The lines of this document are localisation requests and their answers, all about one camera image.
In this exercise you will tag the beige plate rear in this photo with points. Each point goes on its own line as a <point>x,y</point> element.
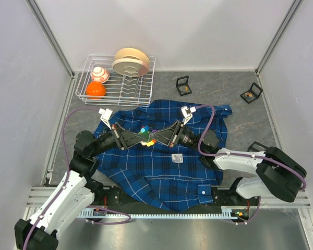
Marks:
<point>132,53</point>

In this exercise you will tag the black display box centre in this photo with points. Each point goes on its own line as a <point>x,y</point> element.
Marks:
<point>183,81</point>

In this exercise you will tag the black display box far right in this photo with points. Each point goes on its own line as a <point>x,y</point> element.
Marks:
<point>256,91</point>

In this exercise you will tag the beige plate front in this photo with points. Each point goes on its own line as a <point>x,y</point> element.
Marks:
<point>130,67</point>

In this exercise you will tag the white shirt label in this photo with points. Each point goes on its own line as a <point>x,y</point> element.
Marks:
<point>177,158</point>

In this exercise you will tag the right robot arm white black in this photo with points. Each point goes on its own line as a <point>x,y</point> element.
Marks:
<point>273,172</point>

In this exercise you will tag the black display box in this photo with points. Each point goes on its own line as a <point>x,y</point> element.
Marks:
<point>256,91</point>
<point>256,147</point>
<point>183,81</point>

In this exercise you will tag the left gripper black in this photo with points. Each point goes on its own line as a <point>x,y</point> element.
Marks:
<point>126,138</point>

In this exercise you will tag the beige plate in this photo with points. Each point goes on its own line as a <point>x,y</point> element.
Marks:
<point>132,53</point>
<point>130,67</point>

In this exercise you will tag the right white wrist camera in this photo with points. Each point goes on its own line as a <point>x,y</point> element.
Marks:
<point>187,113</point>

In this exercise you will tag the white wire dish rack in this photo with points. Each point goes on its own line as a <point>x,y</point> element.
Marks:
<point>120,90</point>

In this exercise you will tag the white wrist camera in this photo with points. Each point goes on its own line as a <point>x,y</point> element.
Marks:
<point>105,116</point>
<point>187,113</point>

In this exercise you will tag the grey slotted cable duct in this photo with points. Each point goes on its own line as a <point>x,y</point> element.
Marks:
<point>93,213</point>

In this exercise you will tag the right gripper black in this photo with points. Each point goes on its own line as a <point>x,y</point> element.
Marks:
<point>166,136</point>

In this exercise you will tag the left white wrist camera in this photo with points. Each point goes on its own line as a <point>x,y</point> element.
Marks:
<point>105,116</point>

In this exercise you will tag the black display box near right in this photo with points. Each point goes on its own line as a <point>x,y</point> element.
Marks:
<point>256,147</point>

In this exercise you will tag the blue plaid shirt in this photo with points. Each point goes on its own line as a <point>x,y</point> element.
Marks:
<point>148,174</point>

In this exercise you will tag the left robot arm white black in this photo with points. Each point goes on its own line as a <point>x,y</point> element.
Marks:
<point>76,191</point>

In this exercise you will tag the round orange picture brooch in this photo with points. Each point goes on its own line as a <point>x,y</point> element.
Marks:
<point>184,89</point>

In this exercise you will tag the white orange patterned bowl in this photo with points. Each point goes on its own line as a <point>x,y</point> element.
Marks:
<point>100,74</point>

